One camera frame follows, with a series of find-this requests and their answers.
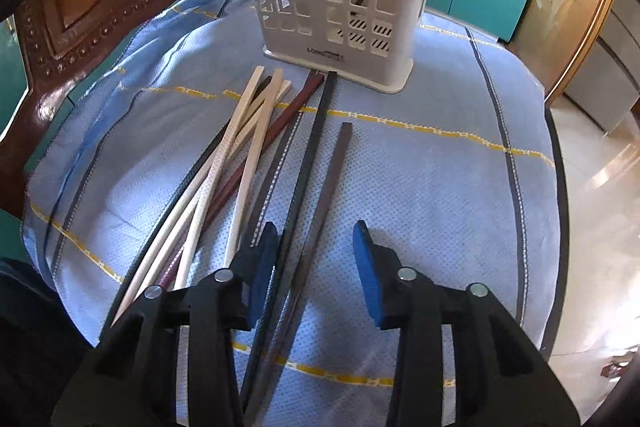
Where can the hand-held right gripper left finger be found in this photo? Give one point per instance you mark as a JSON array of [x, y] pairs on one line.
[[261, 277]]

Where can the dark brown chopstick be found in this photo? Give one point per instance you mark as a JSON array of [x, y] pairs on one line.
[[336, 177]]

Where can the dark clothing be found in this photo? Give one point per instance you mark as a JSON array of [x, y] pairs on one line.
[[35, 332]]

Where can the wooden glass door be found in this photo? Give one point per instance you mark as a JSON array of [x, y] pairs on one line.
[[565, 7]]

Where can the small brown object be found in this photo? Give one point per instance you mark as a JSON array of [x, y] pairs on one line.
[[617, 367]]

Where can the dark red chopstick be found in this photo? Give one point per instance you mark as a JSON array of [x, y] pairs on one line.
[[280, 127]]

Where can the white plastic utensil basket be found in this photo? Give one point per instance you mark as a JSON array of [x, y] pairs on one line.
[[316, 7]]

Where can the blue striped table cloth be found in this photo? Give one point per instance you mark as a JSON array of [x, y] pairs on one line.
[[425, 182]]

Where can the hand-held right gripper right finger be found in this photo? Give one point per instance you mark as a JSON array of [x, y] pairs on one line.
[[367, 272]]

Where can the grey drawer unit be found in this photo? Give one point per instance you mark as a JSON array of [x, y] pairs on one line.
[[610, 72]]

